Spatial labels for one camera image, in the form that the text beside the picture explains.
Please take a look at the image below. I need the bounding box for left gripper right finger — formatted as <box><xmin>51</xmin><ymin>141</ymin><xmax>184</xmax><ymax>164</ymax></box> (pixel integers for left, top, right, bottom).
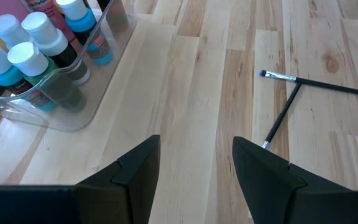
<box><xmin>231</xmin><ymin>136</ymin><xmax>307</xmax><ymax>224</ymax></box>

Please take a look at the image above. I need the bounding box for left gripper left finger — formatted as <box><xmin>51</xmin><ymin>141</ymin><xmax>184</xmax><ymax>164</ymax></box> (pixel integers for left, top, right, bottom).
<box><xmin>75</xmin><ymin>134</ymin><xmax>162</xmax><ymax>224</ymax></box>

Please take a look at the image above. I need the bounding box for small sap green paint bottle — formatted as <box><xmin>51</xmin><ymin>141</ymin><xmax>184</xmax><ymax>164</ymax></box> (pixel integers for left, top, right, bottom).
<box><xmin>7</xmin><ymin>42</ymin><xmax>87</xmax><ymax>113</ymax></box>

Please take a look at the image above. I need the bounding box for large pink paint bottle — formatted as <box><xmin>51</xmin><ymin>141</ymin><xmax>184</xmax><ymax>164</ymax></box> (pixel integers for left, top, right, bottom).
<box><xmin>20</xmin><ymin>0</ymin><xmax>76</xmax><ymax>43</ymax></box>
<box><xmin>0</xmin><ymin>0</ymin><xmax>31</xmax><ymax>23</ymax></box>

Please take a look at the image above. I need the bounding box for clear plastic bin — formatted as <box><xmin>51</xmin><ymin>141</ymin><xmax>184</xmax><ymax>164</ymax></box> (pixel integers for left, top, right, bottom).
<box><xmin>0</xmin><ymin>0</ymin><xmax>138</xmax><ymax>133</ymax></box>

